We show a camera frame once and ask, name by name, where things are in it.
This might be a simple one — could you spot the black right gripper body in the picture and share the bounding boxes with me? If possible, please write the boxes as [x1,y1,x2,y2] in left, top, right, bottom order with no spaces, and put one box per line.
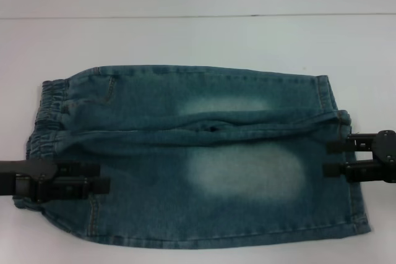
[370,129,396,184]

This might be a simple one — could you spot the blue denim shorts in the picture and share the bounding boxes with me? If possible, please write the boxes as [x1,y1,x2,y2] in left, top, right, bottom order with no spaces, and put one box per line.
[12,65,372,242]

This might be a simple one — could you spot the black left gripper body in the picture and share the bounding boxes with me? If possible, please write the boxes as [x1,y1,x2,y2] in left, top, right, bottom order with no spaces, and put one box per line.
[0,158,59,205]

